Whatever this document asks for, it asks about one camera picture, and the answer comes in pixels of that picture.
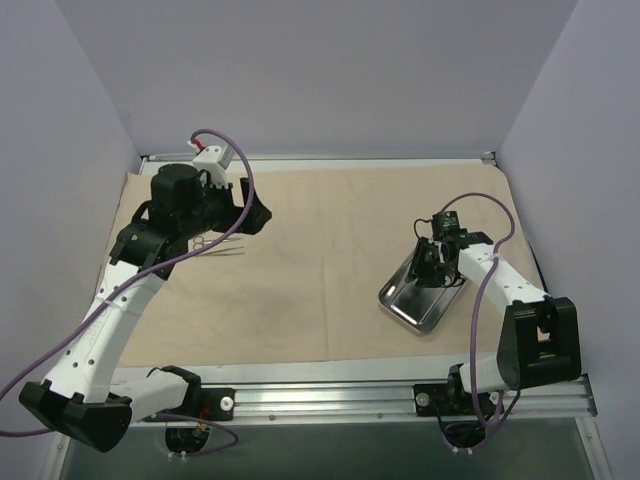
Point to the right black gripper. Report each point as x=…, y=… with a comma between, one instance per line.
x=430, y=261

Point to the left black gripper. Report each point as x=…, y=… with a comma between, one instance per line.
x=239, y=205

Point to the metal instrument tray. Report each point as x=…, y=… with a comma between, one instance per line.
x=419, y=309

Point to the beige cloth wrap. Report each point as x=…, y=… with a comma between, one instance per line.
x=306, y=287

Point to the steel tweezers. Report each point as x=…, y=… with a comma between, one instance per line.
x=223, y=252

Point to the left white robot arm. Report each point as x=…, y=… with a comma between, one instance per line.
x=76, y=398

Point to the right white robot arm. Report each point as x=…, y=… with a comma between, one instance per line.
x=539, y=338

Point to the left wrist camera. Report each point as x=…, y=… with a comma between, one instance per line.
x=214, y=161

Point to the back aluminium rail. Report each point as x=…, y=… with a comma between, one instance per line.
x=170, y=157

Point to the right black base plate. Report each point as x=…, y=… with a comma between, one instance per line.
x=433, y=399

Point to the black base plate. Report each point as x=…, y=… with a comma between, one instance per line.
x=433, y=399
x=216, y=404

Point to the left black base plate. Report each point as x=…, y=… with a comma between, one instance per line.
x=216, y=404

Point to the front aluminium rail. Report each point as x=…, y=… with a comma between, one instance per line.
x=390, y=401

